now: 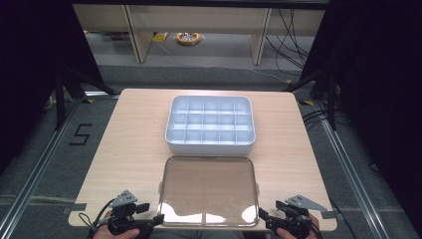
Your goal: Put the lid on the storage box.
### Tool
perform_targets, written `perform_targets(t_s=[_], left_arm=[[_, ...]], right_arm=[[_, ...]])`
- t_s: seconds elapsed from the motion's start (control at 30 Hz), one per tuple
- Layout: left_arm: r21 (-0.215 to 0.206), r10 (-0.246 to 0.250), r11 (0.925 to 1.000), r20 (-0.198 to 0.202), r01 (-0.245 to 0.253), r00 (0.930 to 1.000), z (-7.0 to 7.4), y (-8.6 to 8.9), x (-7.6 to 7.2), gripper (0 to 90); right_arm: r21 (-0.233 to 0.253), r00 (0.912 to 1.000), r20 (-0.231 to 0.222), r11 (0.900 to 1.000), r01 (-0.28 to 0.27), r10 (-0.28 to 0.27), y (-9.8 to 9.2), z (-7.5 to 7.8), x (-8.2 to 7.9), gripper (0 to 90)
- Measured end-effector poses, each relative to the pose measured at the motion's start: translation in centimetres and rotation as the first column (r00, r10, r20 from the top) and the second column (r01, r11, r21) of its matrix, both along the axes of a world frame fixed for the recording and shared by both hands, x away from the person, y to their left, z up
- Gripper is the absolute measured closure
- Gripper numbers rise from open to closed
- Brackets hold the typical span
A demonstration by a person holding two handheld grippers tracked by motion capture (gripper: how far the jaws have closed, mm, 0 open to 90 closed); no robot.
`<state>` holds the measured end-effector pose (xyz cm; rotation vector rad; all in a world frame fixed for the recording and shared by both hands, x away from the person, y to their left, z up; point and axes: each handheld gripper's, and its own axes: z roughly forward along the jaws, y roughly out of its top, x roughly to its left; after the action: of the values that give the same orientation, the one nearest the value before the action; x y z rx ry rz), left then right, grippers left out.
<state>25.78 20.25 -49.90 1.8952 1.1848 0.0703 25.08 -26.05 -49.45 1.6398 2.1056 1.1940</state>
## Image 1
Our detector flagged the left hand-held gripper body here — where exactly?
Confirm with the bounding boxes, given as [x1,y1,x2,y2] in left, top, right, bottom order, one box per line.
[106,189,147,238]

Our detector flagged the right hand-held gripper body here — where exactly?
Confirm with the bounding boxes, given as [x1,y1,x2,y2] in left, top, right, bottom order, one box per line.
[281,194,328,239]

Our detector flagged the clear plastic box lid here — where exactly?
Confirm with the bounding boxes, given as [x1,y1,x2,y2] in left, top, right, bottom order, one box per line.
[156,155,261,228]

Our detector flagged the person's right hand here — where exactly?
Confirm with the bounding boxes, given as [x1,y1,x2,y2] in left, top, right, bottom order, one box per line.
[276,213,320,239]

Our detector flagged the person's left hand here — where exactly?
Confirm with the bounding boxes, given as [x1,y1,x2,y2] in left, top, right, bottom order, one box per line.
[93,222,141,239]

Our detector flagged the grey tape strip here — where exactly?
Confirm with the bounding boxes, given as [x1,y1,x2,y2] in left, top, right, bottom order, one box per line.
[62,202,88,215]
[319,209,344,220]

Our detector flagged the white divided storage box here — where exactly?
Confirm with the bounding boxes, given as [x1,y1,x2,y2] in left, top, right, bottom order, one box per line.
[164,95,257,157]

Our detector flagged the black metal stand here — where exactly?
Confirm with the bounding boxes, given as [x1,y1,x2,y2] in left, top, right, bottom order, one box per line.
[283,65,340,131]
[54,65,121,131]

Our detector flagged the black curtain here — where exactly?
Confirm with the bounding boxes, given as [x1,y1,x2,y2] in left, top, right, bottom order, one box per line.
[0,0,105,175]
[300,0,422,233]

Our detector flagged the yellow paper scrap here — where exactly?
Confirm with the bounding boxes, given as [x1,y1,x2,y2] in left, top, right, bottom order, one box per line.
[151,32,170,45]

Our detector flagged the yellow tape roll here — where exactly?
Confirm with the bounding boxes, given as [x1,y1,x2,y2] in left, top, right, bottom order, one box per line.
[175,31,203,47]

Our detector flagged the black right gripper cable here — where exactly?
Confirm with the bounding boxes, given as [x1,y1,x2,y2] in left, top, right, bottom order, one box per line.
[310,218,325,239]

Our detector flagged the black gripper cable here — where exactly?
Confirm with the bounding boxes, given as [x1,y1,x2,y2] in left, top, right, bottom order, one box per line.
[310,218,325,239]
[78,198,116,239]

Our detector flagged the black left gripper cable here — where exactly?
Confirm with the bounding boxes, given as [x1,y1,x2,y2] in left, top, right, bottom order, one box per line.
[78,198,116,239]

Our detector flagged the aluminium floor rail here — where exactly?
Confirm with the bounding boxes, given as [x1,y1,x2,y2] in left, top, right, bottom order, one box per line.
[0,99,85,231]
[314,99,396,239]

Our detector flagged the black floor cables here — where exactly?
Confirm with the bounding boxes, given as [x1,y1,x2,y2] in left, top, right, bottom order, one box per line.
[301,109,349,131]

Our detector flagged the bundle of black cables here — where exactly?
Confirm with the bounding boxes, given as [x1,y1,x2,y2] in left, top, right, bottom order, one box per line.
[264,7,313,78]

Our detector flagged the beige desk frame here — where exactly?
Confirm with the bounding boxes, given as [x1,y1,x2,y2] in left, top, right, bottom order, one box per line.
[72,3,326,66]

